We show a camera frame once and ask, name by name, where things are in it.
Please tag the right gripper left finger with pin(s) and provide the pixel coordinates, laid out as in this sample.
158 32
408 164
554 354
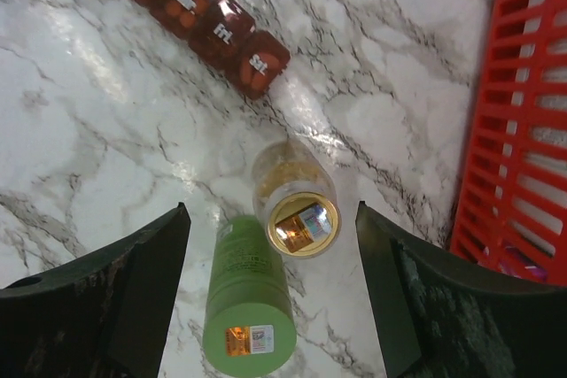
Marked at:
106 314

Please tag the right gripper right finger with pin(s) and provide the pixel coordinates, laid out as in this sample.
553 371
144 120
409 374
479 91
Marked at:
438 315

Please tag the red plastic shopping basket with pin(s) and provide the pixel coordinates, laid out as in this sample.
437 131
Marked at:
511 214

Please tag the red weekly pill organizer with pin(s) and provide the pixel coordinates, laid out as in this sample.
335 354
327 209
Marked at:
225 36

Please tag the green pill bottle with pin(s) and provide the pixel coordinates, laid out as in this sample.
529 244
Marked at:
249 330

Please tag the clear pill bottle yellow capsules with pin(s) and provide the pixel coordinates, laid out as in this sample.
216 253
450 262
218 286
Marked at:
295 200

